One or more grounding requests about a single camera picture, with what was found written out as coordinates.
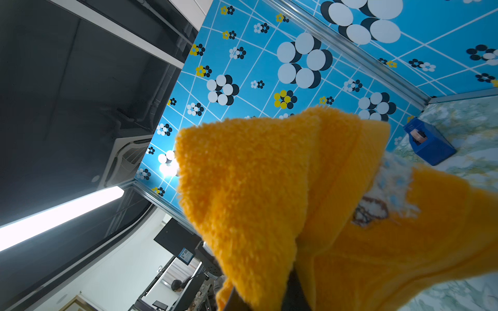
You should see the blue tape dispenser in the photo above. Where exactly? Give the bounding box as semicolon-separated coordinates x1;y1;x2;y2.
403;117;457;166

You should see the ceiling light strip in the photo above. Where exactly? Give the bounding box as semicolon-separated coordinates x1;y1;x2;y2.
1;186;125;251

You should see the black computer monitor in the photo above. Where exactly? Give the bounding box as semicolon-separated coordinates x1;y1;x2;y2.
154;219;202;265

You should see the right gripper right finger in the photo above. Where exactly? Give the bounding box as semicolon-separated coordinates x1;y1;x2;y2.
281;269;311;311

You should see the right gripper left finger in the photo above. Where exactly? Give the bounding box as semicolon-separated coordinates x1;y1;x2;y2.
223;286;252;311

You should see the orange towel cloth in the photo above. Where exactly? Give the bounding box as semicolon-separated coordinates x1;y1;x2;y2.
175;107;497;310

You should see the ceiling air conditioner vent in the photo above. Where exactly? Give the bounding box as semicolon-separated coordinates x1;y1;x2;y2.
97;135;153;190

